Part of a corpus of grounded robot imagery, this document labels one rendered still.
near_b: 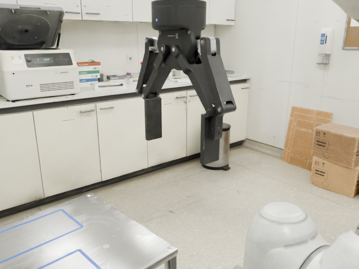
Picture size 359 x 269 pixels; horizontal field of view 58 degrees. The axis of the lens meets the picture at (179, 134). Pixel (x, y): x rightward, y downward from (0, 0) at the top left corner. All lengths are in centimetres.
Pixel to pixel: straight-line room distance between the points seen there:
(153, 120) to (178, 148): 295
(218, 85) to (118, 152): 269
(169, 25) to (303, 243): 54
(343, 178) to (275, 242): 249
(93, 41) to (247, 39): 181
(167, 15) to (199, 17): 4
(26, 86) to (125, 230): 186
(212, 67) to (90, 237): 68
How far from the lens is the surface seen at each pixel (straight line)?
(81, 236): 98
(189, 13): 44
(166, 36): 47
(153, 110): 53
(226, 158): 346
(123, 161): 312
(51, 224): 107
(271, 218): 77
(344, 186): 324
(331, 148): 317
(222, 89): 41
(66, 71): 273
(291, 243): 76
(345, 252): 71
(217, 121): 42
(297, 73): 373
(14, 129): 268
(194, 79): 43
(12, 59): 267
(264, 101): 400
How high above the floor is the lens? 136
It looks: 17 degrees down
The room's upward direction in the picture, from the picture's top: straight up
